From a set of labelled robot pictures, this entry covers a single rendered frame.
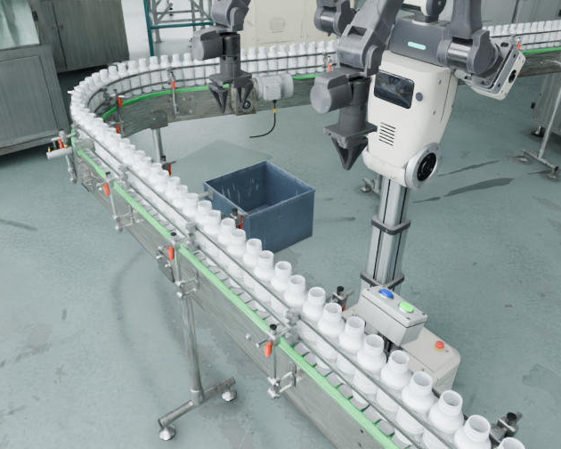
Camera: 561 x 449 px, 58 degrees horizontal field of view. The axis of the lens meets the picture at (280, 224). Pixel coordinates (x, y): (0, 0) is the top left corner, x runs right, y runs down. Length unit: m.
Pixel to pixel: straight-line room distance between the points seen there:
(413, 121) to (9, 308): 2.37
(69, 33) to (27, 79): 2.13
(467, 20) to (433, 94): 0.29
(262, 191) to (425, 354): 0.98
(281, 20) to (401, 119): 3.92
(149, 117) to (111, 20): 3.84
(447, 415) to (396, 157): 0.85
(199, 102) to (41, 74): 1.81
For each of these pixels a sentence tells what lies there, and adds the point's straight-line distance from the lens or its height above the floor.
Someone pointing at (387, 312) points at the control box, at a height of 1.11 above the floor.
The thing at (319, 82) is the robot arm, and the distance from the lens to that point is 1.00.
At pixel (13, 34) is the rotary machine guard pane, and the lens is 4.35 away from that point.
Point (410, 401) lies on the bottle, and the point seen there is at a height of 1.12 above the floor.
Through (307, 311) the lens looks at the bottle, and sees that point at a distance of 1.15.
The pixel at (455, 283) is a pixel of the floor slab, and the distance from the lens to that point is 3.13.
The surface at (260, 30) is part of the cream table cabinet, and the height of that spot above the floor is 0.71.
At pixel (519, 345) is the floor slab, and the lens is 2.89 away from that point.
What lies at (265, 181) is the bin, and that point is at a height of 0.85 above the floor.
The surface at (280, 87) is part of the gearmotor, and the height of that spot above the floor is 0.99.
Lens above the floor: 1.92
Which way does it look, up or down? 34 degrees down
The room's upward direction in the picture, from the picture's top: 1 degrees clockwise
